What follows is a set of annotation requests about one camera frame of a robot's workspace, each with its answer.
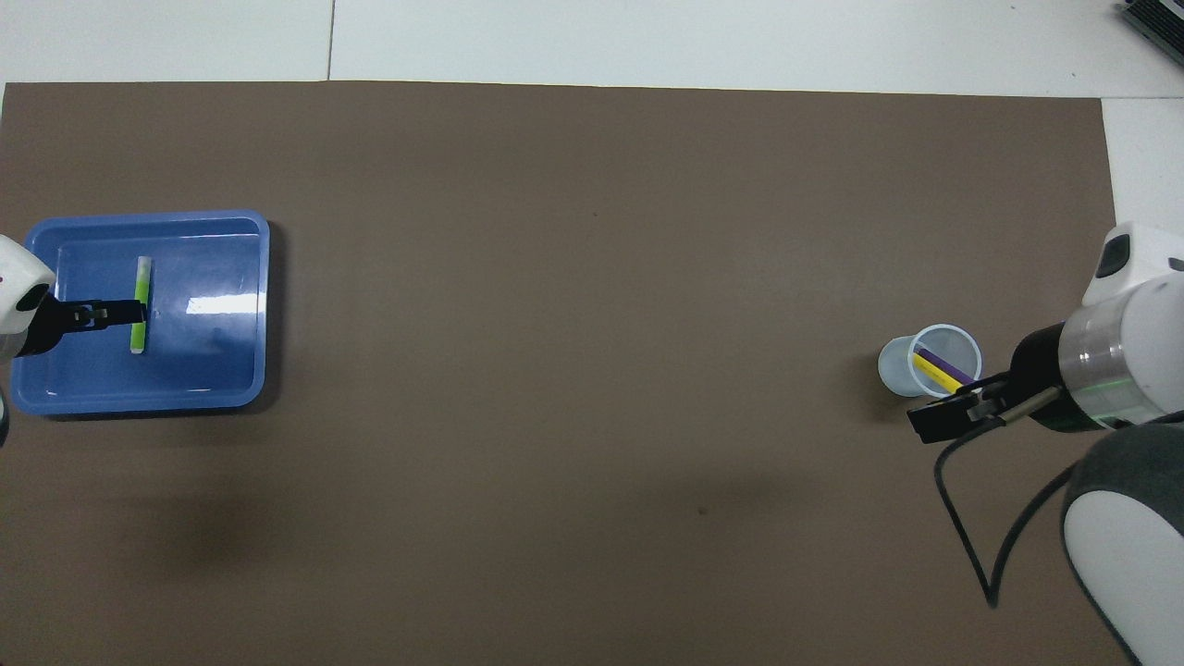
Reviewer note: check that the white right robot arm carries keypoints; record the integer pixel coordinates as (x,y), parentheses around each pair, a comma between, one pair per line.
(1128,370)

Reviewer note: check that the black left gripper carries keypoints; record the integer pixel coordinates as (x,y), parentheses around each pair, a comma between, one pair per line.
(55,319)

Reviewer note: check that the yellow pen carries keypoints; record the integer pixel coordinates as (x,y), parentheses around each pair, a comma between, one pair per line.
(939,372)

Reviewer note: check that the translucent plastic cup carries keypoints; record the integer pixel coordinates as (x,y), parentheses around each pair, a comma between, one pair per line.
(893,365)

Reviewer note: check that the brown table mat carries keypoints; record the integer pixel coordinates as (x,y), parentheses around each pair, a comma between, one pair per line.
(592,277)

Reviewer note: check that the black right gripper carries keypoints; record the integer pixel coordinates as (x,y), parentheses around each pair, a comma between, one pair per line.
(1036,379)

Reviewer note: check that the grey ribbed device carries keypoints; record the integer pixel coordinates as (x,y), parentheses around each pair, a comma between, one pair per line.
(1156,17)

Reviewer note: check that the green pen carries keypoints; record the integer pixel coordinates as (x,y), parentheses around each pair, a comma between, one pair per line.
(139,338)

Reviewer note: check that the blue plastic tray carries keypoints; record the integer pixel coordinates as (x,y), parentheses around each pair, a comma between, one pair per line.
(213,370)

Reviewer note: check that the purple pen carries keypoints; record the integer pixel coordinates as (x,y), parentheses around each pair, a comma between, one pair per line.
(948,363)

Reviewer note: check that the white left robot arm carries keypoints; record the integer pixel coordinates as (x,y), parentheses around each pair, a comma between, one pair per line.
(14,287)

